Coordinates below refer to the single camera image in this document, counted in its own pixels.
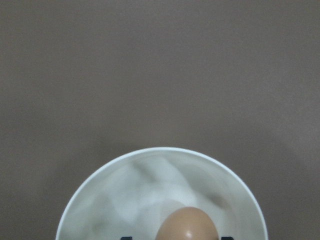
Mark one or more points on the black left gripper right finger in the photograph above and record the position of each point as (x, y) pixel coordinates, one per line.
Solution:
(227, 238)

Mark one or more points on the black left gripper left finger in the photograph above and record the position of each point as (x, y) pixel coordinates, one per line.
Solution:
(126, 238)

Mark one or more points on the brown egg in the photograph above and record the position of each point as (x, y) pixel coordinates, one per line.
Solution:
(188, 223)

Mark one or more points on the white ceramic bowl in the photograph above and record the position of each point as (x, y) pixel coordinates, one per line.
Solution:
(132, 195)

